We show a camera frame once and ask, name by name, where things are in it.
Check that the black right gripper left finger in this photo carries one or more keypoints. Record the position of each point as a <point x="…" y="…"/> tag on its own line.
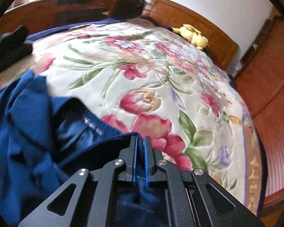
<point x="87" y="197"/>

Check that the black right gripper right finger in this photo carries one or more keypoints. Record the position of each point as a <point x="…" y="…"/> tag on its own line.
<point x="193" y="198"/>

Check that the blue wool coat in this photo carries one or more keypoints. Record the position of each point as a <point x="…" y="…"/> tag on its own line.
<point x="44" y="140"/>

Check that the black folded clothes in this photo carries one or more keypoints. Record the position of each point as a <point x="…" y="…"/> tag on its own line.
<point x="14" y="47"/>

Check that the floral bed blanket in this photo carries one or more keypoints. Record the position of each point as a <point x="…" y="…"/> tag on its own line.
<point x="140" y="77"/>

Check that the wooden louvered wardrobe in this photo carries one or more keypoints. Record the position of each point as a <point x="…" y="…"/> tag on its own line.
<point x="260" y="83"/>

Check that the navy bed sheet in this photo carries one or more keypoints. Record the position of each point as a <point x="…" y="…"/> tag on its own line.
<point x="39" y="35"/>

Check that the wooden headboard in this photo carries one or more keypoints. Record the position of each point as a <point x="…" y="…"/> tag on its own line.
<point x="221" y="48"/>

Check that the yellow plush toy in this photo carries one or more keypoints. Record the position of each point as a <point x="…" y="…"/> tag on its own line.
<point x="192" y="35"/>

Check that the wooden chair with dark bag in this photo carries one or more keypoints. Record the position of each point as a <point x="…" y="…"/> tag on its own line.
<point x="126" y="9"/>

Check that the wooden desk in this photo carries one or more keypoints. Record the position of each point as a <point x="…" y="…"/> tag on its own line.
<point x="45" y="14"/>

